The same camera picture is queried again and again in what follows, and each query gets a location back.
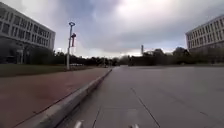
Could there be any distant pale tower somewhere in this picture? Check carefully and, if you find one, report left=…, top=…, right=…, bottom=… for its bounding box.
left=140, top=44, right=145, bottom=56

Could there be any row of dark trees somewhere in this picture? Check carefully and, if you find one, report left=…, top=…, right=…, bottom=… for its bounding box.
left=19, top=45, right=224, bottom=67

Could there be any grey concrete slab pavement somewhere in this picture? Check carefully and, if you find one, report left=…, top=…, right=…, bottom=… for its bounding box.
left=55, top=65, right=224, bottom=128

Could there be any pale concrete kerb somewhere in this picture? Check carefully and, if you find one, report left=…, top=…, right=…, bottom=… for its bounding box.
left=14, top=68, right=114, bottom=128

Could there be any red brick paved area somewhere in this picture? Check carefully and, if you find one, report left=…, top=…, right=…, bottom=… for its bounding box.
left=0, top=67, right=110, bottom=128

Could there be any grass strip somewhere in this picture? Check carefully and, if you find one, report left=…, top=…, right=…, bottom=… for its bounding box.
left=0, top=63, right=88, bottom=78

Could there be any large pale gridded building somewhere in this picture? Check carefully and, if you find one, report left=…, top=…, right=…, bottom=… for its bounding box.
left=0, top=1, right=57, bottom=65

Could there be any pale multi-storey building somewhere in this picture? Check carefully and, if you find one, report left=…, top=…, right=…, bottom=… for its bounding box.
left=185, top=14, right=224, bottom=52

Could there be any white lamp post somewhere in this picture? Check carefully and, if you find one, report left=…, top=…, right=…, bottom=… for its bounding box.
left=65, top=21, right=77, bottom=71

